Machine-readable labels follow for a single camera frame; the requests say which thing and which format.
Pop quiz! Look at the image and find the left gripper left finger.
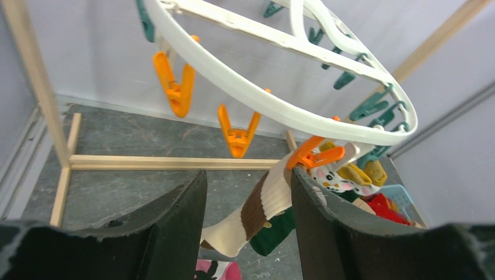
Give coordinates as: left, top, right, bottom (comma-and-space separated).
1, 170, 207, 279

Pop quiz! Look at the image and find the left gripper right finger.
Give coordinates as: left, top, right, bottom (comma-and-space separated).
291, 168, 494, 279

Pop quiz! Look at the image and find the green sock with yellow cuff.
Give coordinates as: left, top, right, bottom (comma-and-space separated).
249, 163, 375, 256

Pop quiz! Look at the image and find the tan brown striped sock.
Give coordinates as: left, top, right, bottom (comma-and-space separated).
200, 152, 292, 257

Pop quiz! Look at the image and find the orange clothespin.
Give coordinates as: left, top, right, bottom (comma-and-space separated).
286, 135, 345, 170
217, 103, 262, 159
152, 34, 196, 118

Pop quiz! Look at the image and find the white clothespin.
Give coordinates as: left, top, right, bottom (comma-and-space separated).
339, 141, 375, 165

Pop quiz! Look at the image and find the white clip hanger frame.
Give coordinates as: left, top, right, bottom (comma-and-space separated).
139, 1, 404, 136

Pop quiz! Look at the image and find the teal clothespin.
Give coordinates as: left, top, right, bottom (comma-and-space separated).
349, 83, 393, 121
356, 121, 409, 169

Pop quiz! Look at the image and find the wooden hanger stand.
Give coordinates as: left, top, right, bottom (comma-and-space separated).
1, 1, 487, 226

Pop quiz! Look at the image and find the pink camouflage cloth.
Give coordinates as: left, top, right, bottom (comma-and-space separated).
194, 260, 242, 280

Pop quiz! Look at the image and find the red white patterned sock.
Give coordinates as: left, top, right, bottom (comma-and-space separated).
365, 193, 411, 226

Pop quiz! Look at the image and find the light blue plastic basket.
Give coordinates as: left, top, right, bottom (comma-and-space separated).
379, 184, 416, 221

